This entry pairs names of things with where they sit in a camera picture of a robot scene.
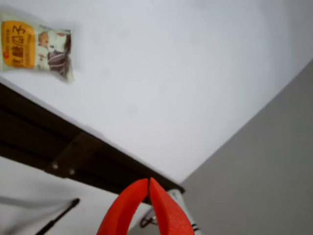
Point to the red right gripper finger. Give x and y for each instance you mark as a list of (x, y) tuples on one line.
[(171, 215)]

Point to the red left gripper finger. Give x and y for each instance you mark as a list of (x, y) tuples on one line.
[(117, 210)]

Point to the green yellow snack packet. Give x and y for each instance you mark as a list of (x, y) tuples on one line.
[(24, 46)]

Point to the small metal hook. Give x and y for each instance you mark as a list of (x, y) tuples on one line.
[(143, 222)]

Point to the thin black rod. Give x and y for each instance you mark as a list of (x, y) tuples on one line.
[(63, 213)]

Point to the dark bolted bracket plate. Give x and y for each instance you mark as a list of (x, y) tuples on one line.
[(71, 154)]

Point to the black table frame rail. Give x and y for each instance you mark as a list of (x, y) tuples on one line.
[(24, 127)]

